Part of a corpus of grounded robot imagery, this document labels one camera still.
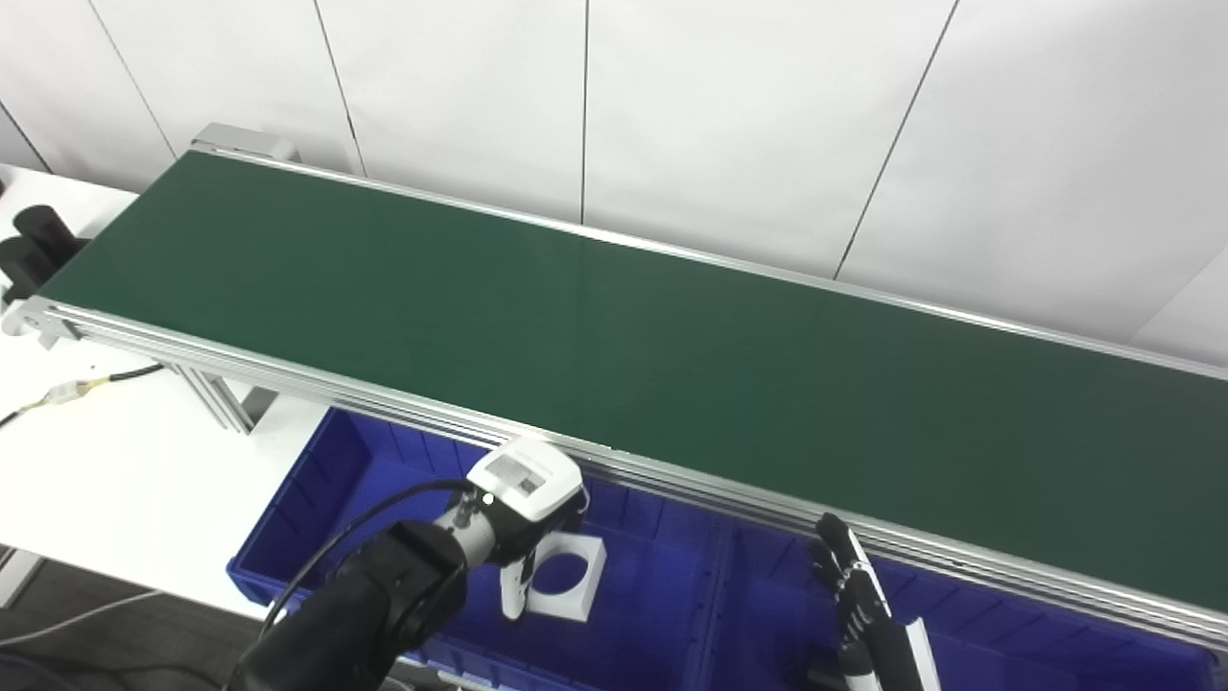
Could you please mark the blue plastic bin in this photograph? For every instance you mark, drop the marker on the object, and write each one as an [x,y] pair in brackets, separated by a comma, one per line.
[355,499]
[1036,643]

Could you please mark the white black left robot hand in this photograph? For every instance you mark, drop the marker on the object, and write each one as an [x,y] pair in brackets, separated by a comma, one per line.
[532,480]

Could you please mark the aluminium conveyor support leg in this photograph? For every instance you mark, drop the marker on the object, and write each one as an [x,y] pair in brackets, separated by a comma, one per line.
[225,398]

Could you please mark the green conveyor belt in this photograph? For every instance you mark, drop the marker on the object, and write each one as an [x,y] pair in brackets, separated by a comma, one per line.
[624,355]
[672,480]

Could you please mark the white square part with hole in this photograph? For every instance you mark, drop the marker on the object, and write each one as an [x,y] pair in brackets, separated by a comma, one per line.
[590,561]

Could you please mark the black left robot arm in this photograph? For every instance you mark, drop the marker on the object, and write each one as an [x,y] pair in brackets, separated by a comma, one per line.
[365,614]

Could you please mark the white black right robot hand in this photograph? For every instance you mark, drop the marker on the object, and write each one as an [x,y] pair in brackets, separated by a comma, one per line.
[873,633]

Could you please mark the black conveyor motor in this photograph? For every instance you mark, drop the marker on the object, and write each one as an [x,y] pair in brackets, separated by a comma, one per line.
[34,245]

